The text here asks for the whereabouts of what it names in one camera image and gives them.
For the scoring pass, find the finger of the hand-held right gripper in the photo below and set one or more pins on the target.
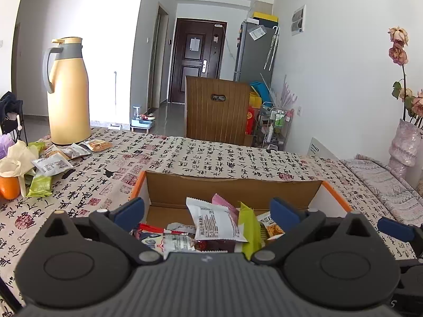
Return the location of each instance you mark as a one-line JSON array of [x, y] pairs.
[[395, 229]]

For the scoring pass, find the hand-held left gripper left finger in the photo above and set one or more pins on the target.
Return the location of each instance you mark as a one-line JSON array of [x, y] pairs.
[[129, 213]]

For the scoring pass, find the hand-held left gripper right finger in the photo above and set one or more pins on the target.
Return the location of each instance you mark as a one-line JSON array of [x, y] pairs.
[[286, 213]]

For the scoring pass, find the cracker snack packet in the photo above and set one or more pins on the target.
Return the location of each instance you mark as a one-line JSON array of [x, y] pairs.
[[272, 229]]

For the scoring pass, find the green snack packet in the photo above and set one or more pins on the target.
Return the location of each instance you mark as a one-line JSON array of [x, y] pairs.
[[251, 234]]

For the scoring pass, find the white red snack packet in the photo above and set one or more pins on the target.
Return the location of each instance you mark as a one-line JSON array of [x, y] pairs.
[[175, 244]]

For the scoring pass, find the red cardboard box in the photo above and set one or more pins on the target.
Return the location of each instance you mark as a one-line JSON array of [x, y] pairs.
[[231, 188]]

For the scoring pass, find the pink snack packet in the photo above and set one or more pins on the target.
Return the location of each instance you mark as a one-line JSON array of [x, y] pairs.
[[224, 204]]

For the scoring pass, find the white cracker packet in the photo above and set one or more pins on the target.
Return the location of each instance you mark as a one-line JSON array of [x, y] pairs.
[[214, 223]]

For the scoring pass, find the dark red snack packet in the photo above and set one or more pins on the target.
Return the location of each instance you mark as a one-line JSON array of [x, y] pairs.
[[214, 246]]

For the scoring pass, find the grey patterned cloth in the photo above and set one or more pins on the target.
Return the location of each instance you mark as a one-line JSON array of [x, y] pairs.
[[383, 181]]

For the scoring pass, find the white flat panel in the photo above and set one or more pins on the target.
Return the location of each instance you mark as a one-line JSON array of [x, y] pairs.
[[322, 150]]

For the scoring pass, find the small cracker packet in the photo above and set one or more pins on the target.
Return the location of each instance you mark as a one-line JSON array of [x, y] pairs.
[[97, 145]]

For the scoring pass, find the white sachet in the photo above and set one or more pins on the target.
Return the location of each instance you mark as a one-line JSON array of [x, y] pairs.
[[77, 151], [51, 165]]

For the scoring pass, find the pink ribbed vase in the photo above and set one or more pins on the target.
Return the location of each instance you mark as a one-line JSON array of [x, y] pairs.
[[404, 148]]

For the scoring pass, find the metal rack cart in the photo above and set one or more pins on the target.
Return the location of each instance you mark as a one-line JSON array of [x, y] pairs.
[[274, 128]]

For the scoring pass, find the small green packet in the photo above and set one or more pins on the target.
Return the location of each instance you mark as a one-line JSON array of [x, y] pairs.
[[36, 147], [39, 185]]

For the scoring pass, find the red gift box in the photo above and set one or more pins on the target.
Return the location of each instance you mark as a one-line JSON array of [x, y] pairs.
[[251, 120]]

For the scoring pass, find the brown wooden chair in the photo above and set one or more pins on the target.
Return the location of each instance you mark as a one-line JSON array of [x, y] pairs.
[[205, 119]]

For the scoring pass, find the orange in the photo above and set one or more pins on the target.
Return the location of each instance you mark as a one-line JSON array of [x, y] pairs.
[[9, 188]]

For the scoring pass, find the cream crumpled cloth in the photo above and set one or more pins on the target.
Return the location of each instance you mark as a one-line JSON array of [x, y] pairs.
[[16, 161]]

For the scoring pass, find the yellow thermos jug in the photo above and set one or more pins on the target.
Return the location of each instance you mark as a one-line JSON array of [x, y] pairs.
[[67, 99]]

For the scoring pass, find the purple tissue pack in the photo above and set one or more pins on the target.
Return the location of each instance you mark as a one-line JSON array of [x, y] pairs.
[[6, 145]]

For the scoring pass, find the dark brown door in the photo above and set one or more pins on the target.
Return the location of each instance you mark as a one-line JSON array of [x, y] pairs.
[[185, 72]]

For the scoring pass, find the black bag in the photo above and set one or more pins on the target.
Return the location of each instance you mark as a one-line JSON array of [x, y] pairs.
[[10, 112]]

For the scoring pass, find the grey refrigerator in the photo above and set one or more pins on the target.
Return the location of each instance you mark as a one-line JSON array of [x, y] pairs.
[[251, 56]]

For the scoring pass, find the white umbrella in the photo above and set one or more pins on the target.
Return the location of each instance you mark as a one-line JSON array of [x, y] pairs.
[[272, 48]]

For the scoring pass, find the dried pink rose bouquet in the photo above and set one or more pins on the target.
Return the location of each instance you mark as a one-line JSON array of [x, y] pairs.
[[398, 54]]

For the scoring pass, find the yellow box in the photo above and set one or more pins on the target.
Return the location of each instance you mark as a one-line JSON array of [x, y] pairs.
[[265, 17]]

